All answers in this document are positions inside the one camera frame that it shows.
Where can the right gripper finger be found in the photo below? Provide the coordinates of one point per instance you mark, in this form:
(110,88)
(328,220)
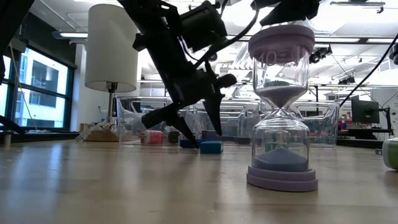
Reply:
(295,11)

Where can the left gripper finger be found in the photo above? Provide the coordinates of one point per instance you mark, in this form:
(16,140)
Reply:
(216,115)
(188,132)

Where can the purple rectangular block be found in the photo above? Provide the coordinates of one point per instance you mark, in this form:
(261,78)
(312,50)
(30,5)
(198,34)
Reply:
(209,134)

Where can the teal rectangular block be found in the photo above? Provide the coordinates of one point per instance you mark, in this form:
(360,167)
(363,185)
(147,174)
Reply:
(211,147)

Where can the red charger block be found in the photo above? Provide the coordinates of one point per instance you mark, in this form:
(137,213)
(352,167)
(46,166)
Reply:
(152,137)

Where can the purple digital clock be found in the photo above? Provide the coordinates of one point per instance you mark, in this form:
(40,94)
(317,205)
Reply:
(243,141)

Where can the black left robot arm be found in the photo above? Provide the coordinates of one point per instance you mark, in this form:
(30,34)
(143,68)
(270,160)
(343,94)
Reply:
(161,46)

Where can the blue digital clock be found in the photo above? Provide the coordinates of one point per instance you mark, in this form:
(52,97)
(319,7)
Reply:
(186,143)

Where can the clear plastic bin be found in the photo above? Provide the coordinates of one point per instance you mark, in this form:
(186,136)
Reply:
(236,121)
(323,124)
(130,115)

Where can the black ceiling spotlights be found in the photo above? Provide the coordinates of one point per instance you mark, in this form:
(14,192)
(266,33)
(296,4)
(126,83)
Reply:
(320,54)

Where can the white lamp shade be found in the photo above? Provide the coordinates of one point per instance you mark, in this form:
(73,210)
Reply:
(112,46)

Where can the lavender hourglass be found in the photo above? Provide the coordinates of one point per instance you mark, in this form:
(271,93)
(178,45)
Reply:
(281,182)

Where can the black computer monitor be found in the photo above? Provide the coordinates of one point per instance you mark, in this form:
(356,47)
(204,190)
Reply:
(365,111)

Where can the ceiling light strip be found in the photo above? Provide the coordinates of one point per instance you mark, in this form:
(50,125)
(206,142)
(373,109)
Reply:
(73,35)

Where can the white cabinet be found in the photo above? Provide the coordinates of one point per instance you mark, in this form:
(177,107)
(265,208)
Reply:
(385,102)

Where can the black framed window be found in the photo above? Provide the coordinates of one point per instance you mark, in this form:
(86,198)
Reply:
(40,93)

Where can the green small charger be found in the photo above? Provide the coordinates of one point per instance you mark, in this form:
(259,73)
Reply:
(391,154)

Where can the black ceiling camera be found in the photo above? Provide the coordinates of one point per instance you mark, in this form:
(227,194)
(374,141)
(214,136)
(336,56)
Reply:
(394,54)

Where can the black aluminium rig frame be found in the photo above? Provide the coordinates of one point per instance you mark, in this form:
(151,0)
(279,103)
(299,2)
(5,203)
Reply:
(12,124)

